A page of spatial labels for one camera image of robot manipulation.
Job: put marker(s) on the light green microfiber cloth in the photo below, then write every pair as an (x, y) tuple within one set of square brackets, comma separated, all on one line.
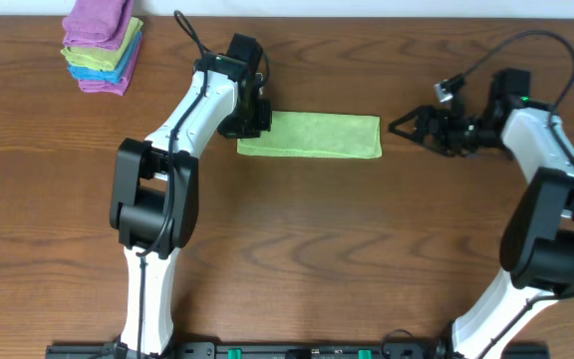
[(317, 135)]

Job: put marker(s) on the folded purple bottom cloth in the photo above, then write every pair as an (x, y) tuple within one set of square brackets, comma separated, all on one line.
[(120, 87)]

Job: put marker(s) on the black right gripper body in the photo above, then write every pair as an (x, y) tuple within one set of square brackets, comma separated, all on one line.
[(436, 130)]

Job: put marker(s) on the folded blue cloth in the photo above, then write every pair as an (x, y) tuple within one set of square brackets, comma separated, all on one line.
[(122, 72)]

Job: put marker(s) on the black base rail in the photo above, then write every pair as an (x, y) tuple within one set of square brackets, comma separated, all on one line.
[(208, 350)]

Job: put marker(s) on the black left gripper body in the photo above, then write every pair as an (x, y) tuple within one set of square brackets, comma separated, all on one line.
[(246, 126)]

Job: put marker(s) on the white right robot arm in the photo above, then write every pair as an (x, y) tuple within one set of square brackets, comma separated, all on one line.
[(537, 247)]

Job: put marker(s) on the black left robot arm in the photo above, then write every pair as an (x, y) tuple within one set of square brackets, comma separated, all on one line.
[(154, 205)]

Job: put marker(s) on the folded olive green cloth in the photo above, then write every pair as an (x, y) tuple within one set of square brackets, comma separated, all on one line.
[(101, 59)]

